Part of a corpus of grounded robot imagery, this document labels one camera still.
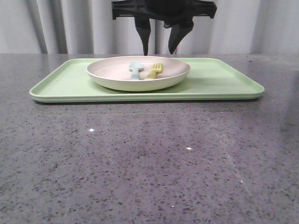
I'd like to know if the cream round plate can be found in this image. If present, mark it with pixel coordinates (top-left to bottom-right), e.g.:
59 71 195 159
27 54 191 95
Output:
86 56 190 91

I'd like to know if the light green rectangular tray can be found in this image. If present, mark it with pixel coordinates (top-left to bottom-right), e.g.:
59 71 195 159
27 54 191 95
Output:
29 58 264 103

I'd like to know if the yellow plastic fork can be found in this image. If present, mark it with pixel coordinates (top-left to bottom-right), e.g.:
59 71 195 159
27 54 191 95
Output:
145 63 163 80

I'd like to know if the light blue plastic spoon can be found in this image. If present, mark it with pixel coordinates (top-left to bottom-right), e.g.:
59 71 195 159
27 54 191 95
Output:
129 61 143 80

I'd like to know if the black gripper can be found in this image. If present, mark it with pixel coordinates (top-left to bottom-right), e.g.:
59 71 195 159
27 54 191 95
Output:
112 0 217 56

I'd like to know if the grey pleated curtain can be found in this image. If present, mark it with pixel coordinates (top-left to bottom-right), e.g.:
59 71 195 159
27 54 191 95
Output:
0 0 299 55

